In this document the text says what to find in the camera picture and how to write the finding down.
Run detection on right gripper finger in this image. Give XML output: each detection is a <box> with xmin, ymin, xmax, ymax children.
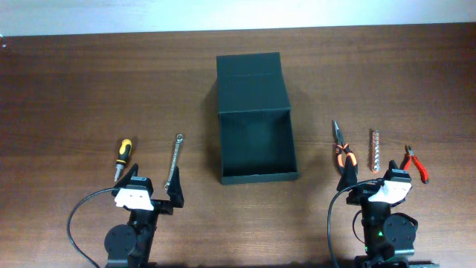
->
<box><xmin>383</xmin><ymin>160</ymin><xmax>400</xmax><ymax>179</ymax></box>
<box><xmin>336</xmin><ymin>156</ymin><xmax>358</xmax><ymax>191</ymax></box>

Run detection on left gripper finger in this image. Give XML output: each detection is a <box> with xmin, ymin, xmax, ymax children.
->
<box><xmin>115</xmin><ymin>163</ymin><xmax>138</xmax><ymax>186</ymax></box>
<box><xmin>167</xmin><ymin>166</ymin><xmax>184</xmax><ymax>208</ymax></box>

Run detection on yellow black stubby screwdriver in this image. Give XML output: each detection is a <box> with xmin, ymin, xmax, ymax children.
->
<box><xmin>115</xmin><ymin>138</ymin><xmax>132</xmax><ymax>181</ymax></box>

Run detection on orange black long-nose pliers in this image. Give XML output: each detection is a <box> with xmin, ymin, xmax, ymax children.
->
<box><xmin>332</xmin><ymin>120</ymin><xmax>358</xmax><ymax>175</ymax></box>

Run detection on red handled side cutters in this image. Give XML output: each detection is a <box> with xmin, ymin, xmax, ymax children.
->
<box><xmin>400</xmin><ymin>145</ymin><xmax>429</xmax><ymax>184</ymax></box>

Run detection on orange screwdriver bit holder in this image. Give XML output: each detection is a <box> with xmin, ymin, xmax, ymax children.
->
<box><xmin>371</xmin><ymin>130</ymin><xmax>381</xmax><ymax>173</ymax></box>

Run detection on silver ring wrench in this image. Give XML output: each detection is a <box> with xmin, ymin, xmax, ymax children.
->
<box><xmin>164</xmin><ymin>133</ymin><xmax>184</xmax><ymax>190</ymax></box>

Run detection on dark green box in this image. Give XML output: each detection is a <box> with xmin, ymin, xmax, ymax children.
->
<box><xmin>216</xmin><ymin>52</ymin><xmax>298</xmax><ymax>185</ymax></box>

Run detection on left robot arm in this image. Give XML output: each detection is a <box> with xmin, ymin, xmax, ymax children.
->
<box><xmin>104</xmin><ymin>164</ymin><xmax>184</xmax><ymax>268</ymax></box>

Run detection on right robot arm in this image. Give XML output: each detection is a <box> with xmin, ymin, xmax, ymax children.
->
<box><xmin>337</xmin><ymin>158</ymin><xmax>418</xmax><ymax>267</ymax></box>

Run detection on left black cable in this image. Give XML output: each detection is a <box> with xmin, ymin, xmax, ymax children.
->
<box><xmin>66</xmin><ymin>187</ymin><xmax>120</xmax><ymax>268</ymax></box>

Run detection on black cable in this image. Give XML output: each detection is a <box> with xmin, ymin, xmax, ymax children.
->
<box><xmin>327</xmin><ymin>178</ymin><xmax>384</xmax><ymax>268</ymax></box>
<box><xmin>66</xmin><ymin>187</ymin><xmax>120</xmax><ymax>268</ymax></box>

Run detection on right black cable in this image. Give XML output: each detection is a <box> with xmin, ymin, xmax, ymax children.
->
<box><xmin>327</xmin><ymin>178</ymin><xmax>384</xmax><ymax>268</ymax></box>

